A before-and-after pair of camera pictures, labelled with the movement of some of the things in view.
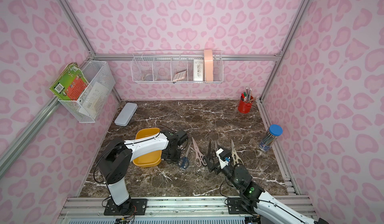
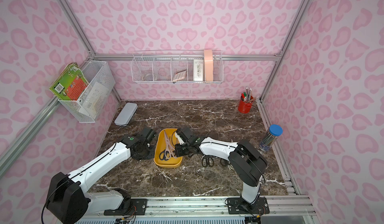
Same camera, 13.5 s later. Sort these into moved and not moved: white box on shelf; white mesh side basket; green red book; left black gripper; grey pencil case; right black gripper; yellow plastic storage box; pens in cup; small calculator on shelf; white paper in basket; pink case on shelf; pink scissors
Moved: right black gripper; left black gripper; yellow plastic storage box; pink scissors
Not moved: grey pencil case; pens in cup; green red book; white box on shelf; pink case on shelf; small calculator on shelf; white mesh side basket; white paper in basket
